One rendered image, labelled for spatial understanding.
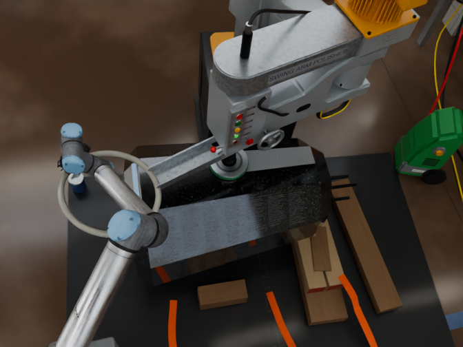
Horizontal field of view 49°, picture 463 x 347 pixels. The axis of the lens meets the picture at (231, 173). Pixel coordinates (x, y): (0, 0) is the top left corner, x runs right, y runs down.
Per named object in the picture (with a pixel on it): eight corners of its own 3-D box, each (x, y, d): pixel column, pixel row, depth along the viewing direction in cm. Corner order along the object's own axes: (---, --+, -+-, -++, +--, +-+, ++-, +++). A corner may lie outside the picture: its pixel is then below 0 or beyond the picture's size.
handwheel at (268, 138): (273, 130, 260) (277, 113, 247) (282, 145, 256) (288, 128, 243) (247, 140, 256) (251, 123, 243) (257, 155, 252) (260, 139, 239)
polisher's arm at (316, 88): (341, 79, 289) (368, 13, 246) (364, 109, 280) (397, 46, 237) (227, 124, 268) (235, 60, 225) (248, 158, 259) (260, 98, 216)
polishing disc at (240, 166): (255, 163, 282) (255, 162, 281) (227, 185, 274) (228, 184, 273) (229, 138, 289) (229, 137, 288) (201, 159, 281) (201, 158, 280)
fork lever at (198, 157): (262, 110, 273) (262, 104, 269) (280, 137, 266) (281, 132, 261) (145, 166, 262) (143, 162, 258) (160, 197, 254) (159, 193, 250)
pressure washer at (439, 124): (437, 147, 399) (496, 75, 323) (440, 186, 382) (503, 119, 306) (393, 141, 399) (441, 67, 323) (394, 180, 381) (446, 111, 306)
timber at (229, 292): (200, 310, 321) (200, 305, 310) (197, 292, 326) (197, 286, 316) (246, 302, 326) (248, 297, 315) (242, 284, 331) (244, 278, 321)
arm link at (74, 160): (94, 168, 221) (91, 145, 227) (71, 160, 213) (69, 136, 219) (80, 178, 225) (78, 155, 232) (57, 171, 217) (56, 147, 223)
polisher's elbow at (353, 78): (320, 74, 265) (329, 47, 248) (344, 56, 272) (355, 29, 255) (346, 96, 259) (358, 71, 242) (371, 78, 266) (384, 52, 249)
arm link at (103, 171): (186, 233, 192) (110, 155, 238) (162, 226, 183) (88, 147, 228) (170, 259, 194) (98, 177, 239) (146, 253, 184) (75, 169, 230)
